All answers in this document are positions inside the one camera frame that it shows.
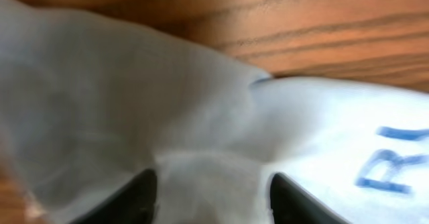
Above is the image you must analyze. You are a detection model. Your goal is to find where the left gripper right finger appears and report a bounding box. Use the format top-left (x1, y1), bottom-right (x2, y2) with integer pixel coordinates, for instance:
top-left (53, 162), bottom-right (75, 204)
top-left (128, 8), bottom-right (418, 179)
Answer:
top-left (269, 173), bottom-right (347, 224)

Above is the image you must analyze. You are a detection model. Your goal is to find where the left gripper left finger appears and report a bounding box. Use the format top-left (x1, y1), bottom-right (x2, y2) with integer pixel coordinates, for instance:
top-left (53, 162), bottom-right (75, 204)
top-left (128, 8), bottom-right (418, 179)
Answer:
top-left (72, 170), bottom-right (157, 224)

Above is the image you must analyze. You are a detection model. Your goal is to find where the light blue printed t-shirt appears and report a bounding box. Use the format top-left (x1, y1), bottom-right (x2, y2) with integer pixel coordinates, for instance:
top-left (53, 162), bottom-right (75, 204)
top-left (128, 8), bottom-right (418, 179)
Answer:
top-left (1, 0), bottom-right (428, 223)

